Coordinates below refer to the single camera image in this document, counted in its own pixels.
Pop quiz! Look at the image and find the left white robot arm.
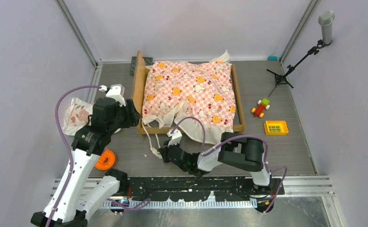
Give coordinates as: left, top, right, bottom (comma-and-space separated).
31, 97, 140, 227

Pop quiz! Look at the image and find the black microphone tripod stand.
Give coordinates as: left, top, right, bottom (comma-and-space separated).
266, 40, 332, 97

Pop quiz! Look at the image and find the teal small block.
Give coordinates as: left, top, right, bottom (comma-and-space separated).
267, 56, 278, 61

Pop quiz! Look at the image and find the white floral pillow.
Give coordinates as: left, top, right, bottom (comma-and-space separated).
61, 97, 93, 136

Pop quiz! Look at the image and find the red green toy car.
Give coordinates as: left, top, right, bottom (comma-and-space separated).
251, 98, 270, 118

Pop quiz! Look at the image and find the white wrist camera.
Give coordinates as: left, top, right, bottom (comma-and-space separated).
105, 84, 126, 106
166, 129, 182, 147

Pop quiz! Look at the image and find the wooden pet bed frame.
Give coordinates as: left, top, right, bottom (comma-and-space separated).
131, 51, 246, 136

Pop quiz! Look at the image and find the orange plastic arch piece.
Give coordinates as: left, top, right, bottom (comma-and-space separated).
95, 148, 116, 171

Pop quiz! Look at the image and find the yellow toy window block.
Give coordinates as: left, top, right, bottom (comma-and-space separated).
264, 121, 289, 136

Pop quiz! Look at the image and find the pink checkered duck blanket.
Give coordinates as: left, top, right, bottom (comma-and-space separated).
141, 49, 237, 159

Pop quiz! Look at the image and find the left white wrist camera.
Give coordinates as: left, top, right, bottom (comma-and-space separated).
105, 84, 126, 106

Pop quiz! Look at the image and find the grey microphone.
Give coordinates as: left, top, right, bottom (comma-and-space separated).
318, 10, 335, 45

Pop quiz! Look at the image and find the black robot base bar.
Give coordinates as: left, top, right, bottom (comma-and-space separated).
115, 176, 285, 212

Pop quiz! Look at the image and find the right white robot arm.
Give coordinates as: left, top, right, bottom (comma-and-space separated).
158, 130, 272, 194

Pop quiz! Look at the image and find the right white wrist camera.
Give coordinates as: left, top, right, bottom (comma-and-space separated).
166, 129, 182, 147

